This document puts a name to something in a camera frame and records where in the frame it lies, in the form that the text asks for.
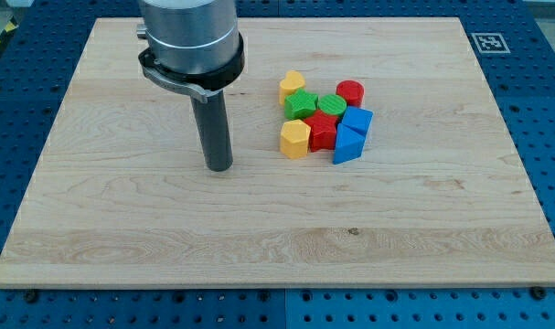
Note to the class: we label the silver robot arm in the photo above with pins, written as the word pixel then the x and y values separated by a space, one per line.
pixel 194 46

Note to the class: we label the yellow heart block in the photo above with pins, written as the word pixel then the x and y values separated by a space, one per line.
pixel 292 81

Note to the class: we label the black bolt front right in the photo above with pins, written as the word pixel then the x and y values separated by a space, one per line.
pixel 538 293

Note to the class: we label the red star block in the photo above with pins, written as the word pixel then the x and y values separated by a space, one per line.
pixel 323 131

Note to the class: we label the black bolt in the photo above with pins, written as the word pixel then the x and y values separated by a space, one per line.
pixel 30 296
pixel 538 293

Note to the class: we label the red cylinder block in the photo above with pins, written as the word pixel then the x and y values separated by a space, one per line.
pixel 351 91

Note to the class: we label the white fiducial marker tag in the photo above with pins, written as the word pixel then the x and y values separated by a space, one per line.
pixel 490 43

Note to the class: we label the dark grey cylindrical pointer rod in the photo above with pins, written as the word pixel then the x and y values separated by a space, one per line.
pixel 213 129

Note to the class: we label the green star block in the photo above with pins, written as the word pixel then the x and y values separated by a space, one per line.
pixel 300 105

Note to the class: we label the blue triangle block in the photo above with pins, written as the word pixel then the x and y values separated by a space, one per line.
pixel 349 144

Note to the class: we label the light wooden board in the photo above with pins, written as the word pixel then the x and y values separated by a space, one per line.
pixel 121 198

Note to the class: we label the yellow hexagon block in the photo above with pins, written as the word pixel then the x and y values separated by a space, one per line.
pixel 294 139

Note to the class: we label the green cylinder block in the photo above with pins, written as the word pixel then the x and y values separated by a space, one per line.
pixel 332 104

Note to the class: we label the blue cube block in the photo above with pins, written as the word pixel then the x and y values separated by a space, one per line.
pixel 357 119

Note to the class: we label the black bolt front left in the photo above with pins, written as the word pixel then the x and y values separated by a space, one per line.
pixel 30 296

